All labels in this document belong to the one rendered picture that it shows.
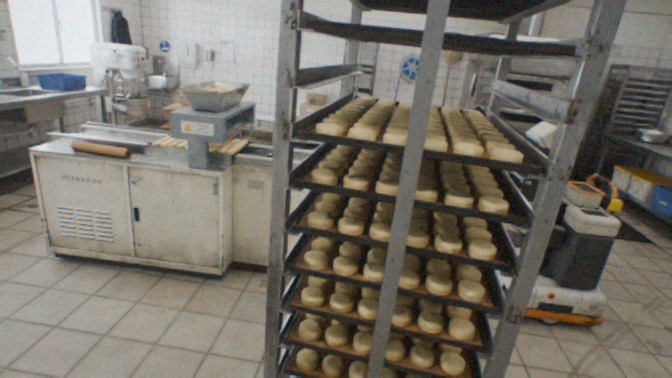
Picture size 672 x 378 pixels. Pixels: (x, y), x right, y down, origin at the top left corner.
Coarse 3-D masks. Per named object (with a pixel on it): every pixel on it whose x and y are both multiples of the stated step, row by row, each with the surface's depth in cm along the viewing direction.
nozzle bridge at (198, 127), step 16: (176, 112) 230; (192, 112) 235; (208, 112) 239; (224, 112) 245; (240, 112) 289; (176, 128) 232; (192, 128) 232; (208, 128) 231; (224, 128) 232; (192, 144) 235; (208, 144) 237; (192, 160) 239; (208, 160) 241
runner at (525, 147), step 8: (488, 112) 114; (496, 120) 102; (496, 128) 100; (504, 128) 92; (504, 136) 90; (512, 136) 83; (520, 136) 77; (512, 144) 82; (520, 144) 76; (528, 144) 71; (528, 152) 70; (536, 152) 66; (528, 160) 70; (536, 160) 65; (544, 160) 62; (544, 168) 61; (528, 176) 60; (536, 176) 60; (544, 176) 60
